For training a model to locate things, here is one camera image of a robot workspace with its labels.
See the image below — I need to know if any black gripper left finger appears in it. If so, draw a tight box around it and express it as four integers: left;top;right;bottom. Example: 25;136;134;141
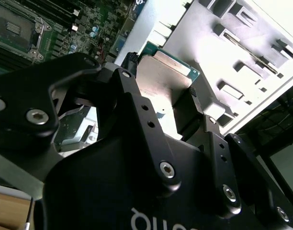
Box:
0;51;183;196

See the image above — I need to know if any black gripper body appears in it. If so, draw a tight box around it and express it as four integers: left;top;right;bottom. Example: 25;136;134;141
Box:
35;133;293;230

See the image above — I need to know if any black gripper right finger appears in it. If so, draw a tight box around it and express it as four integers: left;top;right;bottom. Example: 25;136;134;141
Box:
172;86;282;220

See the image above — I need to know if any silver CPU green edge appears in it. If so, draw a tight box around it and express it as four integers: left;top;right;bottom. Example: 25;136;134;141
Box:
135;40;201;141

